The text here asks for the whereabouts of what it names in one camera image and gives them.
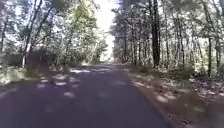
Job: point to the grassy verge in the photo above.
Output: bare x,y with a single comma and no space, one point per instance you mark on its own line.
13,76

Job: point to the dark asphalt forest road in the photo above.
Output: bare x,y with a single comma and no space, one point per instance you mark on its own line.
96,100

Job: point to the leaf-strewn dirt verge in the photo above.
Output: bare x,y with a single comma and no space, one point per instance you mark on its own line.
186,96

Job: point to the wood of tall trees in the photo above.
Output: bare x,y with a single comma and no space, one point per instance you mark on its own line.
166,33

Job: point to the wood of green trees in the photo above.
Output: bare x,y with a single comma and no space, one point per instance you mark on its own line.
50,33

